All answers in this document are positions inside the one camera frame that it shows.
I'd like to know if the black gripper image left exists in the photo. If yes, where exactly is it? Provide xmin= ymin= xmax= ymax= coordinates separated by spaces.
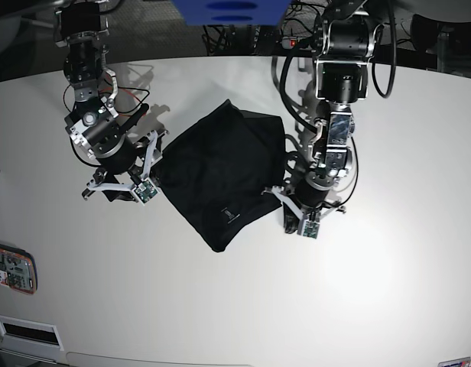
xmin=93 ymin=141 xmax=140 ymax=184

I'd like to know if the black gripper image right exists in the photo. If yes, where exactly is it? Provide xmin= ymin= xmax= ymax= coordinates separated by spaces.
xmin=283 ymin=180 xmax=334 ymax=234

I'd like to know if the black T-shirt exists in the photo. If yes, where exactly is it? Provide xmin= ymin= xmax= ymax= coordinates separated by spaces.
xmin=152 ymin=100 xmax=286 ymax=252

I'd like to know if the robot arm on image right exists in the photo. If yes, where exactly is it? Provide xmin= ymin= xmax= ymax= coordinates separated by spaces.
xmin=266 ymin=1 xmax=398 ymax=239

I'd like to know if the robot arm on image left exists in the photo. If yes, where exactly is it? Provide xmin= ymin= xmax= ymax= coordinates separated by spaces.
xmin=55 ymin=1 xmax=162 ymax=205

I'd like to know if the blue plastic bin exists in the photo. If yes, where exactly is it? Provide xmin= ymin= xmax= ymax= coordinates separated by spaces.
xmin=172 ymin=0 xmax=291 ymax=25

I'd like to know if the sticker at bottom edge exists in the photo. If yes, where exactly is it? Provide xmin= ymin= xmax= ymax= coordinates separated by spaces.
xmin=437 ymin=357 xmax=471 ymax=367

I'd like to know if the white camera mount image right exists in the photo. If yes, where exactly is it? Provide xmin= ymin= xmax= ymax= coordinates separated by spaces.
xmin=261 ymin=186 xmax=346 ymax=239

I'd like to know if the white camera mount image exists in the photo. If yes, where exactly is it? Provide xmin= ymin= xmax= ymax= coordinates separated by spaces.
xmin=261 ymin=186 xmax=346 ymax=239
xmin=81 ymin=130 xmax=168 ymax=206

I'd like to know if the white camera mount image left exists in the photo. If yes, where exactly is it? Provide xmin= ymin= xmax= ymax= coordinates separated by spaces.
xmin=81 ymin=130 xmax=168 ymax=206

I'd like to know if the white power strip red switch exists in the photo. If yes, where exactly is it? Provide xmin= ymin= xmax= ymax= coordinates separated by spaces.
xmin=281 ymin=36 xmax=304 ymax=50

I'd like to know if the white table cable grommet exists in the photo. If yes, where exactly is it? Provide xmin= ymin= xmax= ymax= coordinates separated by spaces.
xmin=0 ymin=315 xmax=64 ymax=351

